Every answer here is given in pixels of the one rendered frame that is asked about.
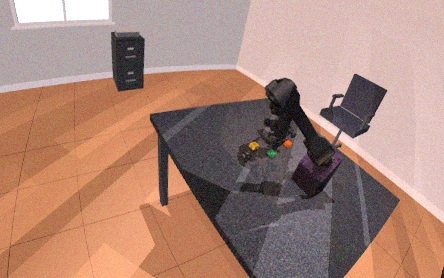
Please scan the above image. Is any yellow block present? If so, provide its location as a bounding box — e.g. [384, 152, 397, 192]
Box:
[249, 142, 259, 150]

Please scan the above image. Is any orange digit block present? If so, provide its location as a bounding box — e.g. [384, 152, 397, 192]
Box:
[283, 140, 292, 148]

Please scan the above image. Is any green block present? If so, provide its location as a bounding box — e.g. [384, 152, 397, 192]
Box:
[267, 149, 277, 158]

